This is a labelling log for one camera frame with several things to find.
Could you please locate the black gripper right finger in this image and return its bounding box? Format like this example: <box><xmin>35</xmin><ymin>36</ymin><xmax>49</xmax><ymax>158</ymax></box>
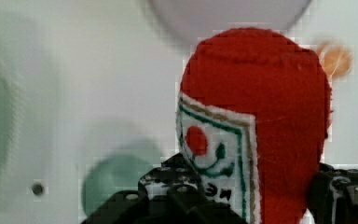
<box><xmin>308</xmin><ymin>163</ymin><xmax>358</xmax><ymax>224</ymax></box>

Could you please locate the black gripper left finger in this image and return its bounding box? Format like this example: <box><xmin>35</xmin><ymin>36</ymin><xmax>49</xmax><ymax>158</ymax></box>
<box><xmin>81</xmin><ymin>154</ymin><xmax>248</xmax><ymax>224</ymax></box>

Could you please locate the green measuring cup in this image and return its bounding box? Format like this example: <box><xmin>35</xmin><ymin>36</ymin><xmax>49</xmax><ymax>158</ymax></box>
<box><xmin>81</xmin><ymin>154</ymin><xmax>160</xmax><ymax>217</ymax></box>

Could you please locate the red plush ketchup bottle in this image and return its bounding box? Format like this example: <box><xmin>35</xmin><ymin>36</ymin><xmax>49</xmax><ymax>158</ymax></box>
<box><xmin>176</xmin><ymin>28</ymin><xmax>331</xmax><ymax>224</ymax></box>

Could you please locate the orange slice toy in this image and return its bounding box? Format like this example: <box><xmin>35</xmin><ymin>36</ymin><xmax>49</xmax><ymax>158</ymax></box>
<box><xmin>316</xmin><ymin>42</ymin><xmax>353</xmax><ymax>79</ymax></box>

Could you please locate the grey round plate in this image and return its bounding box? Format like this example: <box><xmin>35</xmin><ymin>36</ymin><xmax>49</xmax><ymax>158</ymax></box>
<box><xmin>146</xmin><ymin>0</ymin><xmax>312</xmax><ymax>45</ymax></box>

